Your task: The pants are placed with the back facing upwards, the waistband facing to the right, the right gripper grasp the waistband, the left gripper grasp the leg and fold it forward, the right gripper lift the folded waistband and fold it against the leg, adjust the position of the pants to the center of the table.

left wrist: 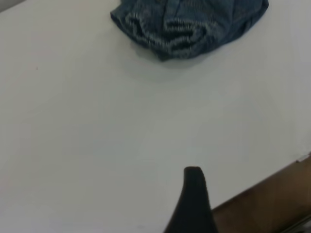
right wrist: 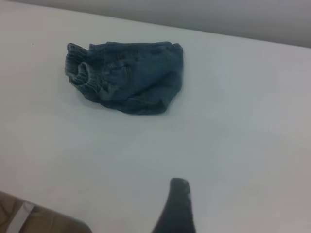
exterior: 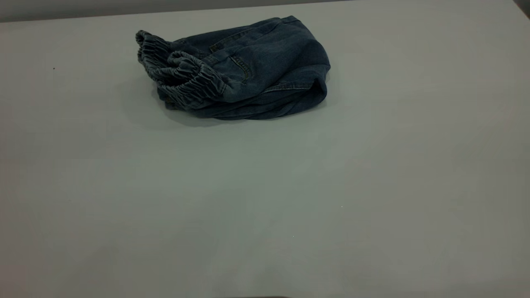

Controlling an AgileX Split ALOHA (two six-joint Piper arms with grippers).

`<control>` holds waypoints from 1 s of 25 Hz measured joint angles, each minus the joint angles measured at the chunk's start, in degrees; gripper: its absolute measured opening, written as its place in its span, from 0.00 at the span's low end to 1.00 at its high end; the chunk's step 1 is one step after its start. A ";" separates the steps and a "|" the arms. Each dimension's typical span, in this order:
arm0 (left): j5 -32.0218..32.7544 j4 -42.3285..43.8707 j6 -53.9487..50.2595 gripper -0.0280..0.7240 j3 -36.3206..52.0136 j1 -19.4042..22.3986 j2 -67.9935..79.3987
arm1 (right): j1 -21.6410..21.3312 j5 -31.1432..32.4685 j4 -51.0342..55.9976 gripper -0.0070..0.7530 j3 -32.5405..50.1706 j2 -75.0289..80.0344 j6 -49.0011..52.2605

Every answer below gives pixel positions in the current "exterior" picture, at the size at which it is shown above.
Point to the blue denim shorts basketball print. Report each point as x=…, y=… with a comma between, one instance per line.
x=269, y=62

